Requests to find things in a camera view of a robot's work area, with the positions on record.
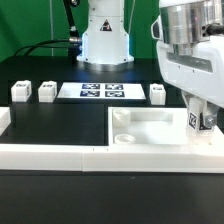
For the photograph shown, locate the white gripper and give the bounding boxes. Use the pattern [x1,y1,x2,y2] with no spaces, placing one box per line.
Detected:
[151,16,224,130]

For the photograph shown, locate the white square tabletop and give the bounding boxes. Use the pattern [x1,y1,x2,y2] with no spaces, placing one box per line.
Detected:
[108,107,222,147]

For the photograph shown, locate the white U-shaped fence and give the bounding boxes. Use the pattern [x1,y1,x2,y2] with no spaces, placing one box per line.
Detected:
[0,106,224,174]

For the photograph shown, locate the white marker sheet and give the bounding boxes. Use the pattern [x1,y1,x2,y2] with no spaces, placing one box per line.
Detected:
[58,82,145,100]

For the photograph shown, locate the black cables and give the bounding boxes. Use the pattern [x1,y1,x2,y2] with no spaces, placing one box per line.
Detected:
[13,37,83,57]

